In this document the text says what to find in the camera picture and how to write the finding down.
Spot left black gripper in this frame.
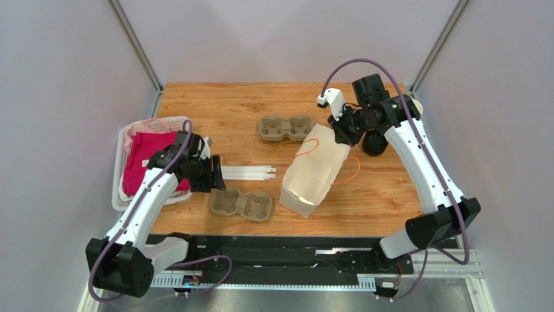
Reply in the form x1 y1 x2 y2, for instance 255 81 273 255
184 154 227 193

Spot cardboard cup carrier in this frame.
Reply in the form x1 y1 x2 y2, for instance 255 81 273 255
209 187 273 222
258 115 315 142

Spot white paper takeout bag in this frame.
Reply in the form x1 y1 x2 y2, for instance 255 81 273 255
279 124 351 218

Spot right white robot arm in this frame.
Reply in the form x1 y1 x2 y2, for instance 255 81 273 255
317 74 481 261

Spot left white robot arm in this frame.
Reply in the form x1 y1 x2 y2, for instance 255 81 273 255
85 131 226 303

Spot stack of black lids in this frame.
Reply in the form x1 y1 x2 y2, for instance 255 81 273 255
362 131 388 157

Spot bundle of wrapped straws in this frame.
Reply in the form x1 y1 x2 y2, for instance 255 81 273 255
222 166 276 181

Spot white plastic basket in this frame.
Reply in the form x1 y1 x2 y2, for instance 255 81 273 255
112 116 188 212

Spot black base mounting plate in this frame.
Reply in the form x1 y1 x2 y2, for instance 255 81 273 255
153 235 416 289

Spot stack of paper cups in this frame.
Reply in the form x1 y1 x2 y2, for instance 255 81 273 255
412 98 423 119

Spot pink folded cloth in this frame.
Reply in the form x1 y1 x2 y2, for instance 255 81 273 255
122 131 177 196

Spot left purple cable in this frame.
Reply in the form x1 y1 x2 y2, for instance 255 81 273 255
88 119 233 302

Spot purple cable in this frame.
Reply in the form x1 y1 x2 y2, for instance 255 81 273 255
88 119 233 302
320 58 471 302

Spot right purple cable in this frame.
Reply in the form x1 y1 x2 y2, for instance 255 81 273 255
320 58 471 302

